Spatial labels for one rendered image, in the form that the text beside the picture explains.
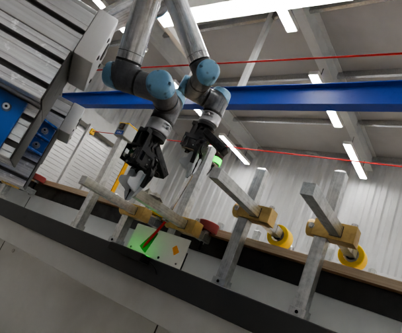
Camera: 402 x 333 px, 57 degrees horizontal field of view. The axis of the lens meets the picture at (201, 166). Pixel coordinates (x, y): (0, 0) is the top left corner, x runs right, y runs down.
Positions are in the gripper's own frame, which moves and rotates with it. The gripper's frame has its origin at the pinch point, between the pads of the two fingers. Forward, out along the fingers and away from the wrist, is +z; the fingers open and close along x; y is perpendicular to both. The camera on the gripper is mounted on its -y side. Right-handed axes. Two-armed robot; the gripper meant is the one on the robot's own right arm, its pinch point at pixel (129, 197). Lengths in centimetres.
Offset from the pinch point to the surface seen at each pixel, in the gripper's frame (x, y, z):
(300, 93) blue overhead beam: -123, -292, -262
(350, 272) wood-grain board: 52, -46, -7
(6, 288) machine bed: -111, -50, 52
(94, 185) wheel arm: -23.5, -4.6, -1.8
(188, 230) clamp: 3.6, -27.1, -1.0
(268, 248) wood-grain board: 24, -46, -6
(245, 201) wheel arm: 26.5, -16.7, -11.7
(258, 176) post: 21.2, -27.5, -24.7
